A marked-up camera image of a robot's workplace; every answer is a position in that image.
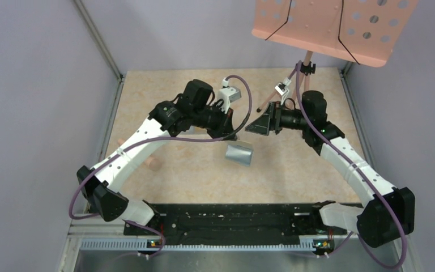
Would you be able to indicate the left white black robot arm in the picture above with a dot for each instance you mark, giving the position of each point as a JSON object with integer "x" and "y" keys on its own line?
{"x": 198, "y": 106}

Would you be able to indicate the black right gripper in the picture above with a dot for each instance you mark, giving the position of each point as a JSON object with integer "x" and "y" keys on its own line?
{"x": 270, "y": 120}

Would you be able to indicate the grey slotted cable duct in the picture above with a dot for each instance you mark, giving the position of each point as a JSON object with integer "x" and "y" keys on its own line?
{"x": 144, "y": 245}

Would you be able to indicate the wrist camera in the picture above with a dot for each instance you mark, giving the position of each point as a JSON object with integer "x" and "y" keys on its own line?
{"x": 227, "y": 95}
{"x": 282, "y": 89}

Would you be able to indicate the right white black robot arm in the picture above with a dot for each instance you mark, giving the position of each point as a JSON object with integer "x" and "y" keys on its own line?
{"x": 387, "y": 212}

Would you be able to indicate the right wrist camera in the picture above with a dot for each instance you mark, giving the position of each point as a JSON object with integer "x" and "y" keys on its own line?
{"x": 282, "y": 89}

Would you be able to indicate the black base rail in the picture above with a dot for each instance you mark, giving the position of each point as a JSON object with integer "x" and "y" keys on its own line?
{"x": 247, "y": 225}

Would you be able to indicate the pink wooden cylinder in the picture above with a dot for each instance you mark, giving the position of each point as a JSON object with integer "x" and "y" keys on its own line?
{"x": 153, "y": 163}

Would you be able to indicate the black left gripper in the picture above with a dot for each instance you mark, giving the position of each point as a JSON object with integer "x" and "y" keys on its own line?
{"x": 225, "y": 130}

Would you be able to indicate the pink music stand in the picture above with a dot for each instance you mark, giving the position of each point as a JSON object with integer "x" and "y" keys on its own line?
{"x": 364, "y": 32}

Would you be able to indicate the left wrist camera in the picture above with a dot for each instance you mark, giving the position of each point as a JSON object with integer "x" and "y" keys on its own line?
{"x": 227, "y": 95}

